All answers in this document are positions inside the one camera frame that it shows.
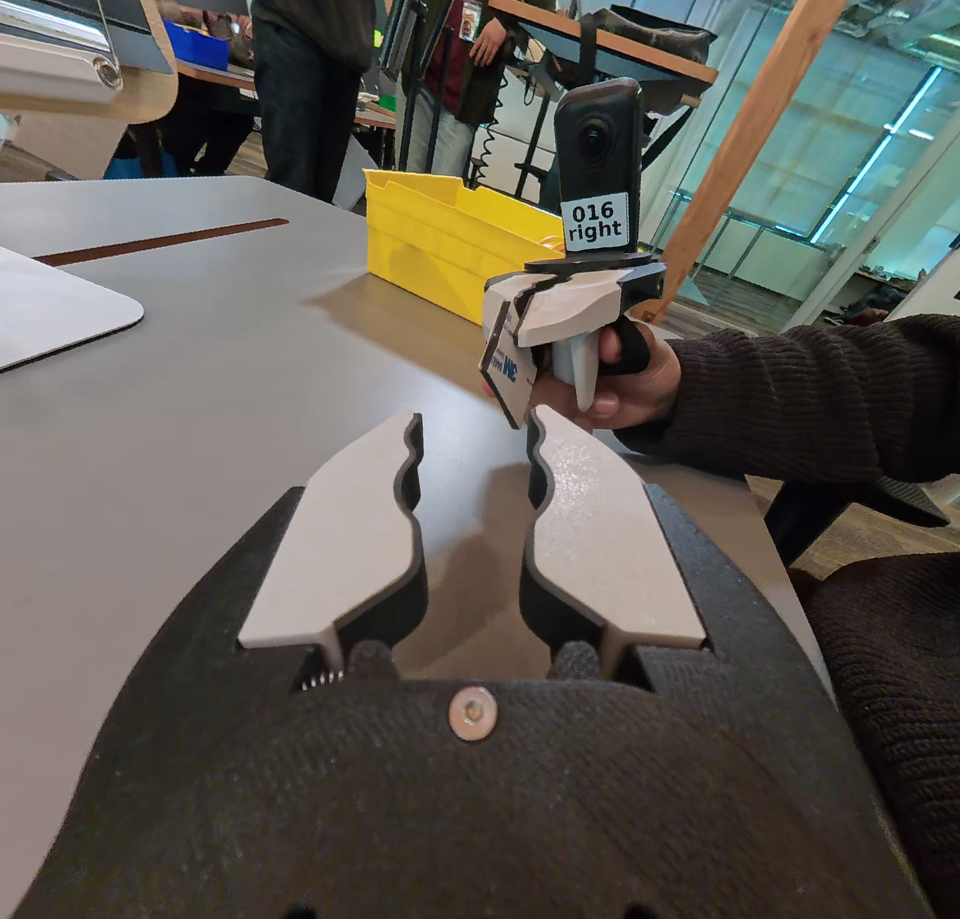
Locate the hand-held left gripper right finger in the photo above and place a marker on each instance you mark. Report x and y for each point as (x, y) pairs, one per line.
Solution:
(607, 551)

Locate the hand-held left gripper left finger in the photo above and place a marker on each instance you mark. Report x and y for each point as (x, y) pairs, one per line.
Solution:
(337, 551)

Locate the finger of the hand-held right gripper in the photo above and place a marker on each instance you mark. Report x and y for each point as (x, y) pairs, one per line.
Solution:
(499, 300)
(570, 308)

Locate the white packet blue print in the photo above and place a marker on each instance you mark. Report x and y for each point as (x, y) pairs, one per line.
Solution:
(510, 368)

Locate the person's right forearm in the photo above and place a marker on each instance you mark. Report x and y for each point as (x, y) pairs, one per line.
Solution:
(787, 394)

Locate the person's right hand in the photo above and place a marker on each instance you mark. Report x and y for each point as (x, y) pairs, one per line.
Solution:
(645, 394)

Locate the yellow storage bin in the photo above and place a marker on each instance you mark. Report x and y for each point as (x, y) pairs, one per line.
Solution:
(427, 236)

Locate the wooden-edged standing desk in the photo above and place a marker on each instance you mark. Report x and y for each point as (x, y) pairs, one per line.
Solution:
(570, 38)

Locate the black bag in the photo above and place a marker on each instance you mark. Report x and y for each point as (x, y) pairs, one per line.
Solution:
(652, 34)

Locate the blue storage bin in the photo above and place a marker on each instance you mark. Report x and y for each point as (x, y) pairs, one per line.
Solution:
(195, 47)

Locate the wooden post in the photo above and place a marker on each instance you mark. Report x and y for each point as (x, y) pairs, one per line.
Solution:
(750, 131)

